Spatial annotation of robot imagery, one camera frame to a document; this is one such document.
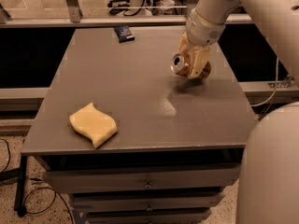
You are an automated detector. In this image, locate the yellow wavy sponge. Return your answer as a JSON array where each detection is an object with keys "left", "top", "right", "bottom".
[{"left": 69, "top": 103, "right": 118, "bottom": 148}]

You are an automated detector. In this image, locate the orange soda can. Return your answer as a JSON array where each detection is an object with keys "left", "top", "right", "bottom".
[{"left": 170, "top": 52, "right": 212, "bottom": 79}]

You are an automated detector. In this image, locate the black metal stand leg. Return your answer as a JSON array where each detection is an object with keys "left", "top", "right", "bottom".
[{"left": 14, "top": 156, "right": 27, "bottom": 217}]

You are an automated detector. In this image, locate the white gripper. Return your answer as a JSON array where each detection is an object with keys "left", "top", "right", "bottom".
[{"left": 178, "top": 8, "right": 225, "bottom": 79}]

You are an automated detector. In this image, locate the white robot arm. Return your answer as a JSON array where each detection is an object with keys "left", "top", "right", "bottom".
[{"left": 172, "top": 0, "right": 299, "bottom": 224}]

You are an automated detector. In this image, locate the white cable by wall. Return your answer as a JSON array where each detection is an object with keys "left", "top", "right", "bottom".
[{"left": 249, "top": 56, "right": 279, "bottom": 108}]

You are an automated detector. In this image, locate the grey drawer cabinet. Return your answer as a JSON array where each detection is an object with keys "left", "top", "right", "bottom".
[{"left": 22, "top": 27, "right": 255, "bottom": 224}]

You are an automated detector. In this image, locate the black floor cable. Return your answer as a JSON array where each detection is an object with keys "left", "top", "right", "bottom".
[{"left": 0, "top": 138, "right": 75, "bottom": 224}]

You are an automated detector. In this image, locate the dark blue snack packet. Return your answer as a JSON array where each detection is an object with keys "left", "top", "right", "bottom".
[{"left": 114, "top": 26, "right": 135, "bottom": 43}]

